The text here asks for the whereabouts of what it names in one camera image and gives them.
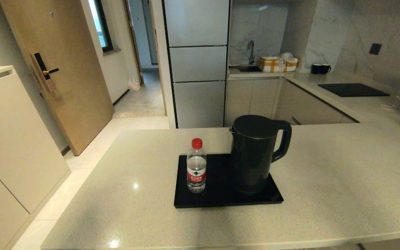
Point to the water bottle red cap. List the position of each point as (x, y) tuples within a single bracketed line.
[(196, 166)]

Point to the black electric kettle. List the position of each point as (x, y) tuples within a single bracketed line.
[(252, 156)]

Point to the beige kitchen base cabinets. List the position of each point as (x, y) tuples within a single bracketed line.
[(252, 100)]

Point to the silver refrigerator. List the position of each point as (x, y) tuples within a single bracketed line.
[(198, 62)]

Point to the black rectangular tray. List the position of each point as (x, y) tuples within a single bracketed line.
[(217, 191)]

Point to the kitchen sink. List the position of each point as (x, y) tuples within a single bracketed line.
[(249, 68)]

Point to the white plastic bag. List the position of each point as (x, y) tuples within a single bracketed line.
[(134, 84)]

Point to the dark kitchen faucet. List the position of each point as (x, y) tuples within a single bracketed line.
[(251, 48)]

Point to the large white yellow-striped box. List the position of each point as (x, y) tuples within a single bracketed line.
[(271, 64)]

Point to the small white yellow-striped box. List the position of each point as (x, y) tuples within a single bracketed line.
[(291, 65)]

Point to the white crumpled cloth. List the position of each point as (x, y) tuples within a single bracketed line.
[(286, 55)]

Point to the wooden door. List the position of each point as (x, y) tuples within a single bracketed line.
[(68, 86)]

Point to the dark-framed window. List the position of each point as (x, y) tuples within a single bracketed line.
[(101, 24)]

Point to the black induction cooktop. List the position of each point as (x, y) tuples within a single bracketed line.
[(352, 90)]

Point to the white cabinet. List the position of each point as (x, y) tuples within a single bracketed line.
[(12, 139)]

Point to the dark wall socket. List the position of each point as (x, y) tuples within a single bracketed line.
[(375, 49)]

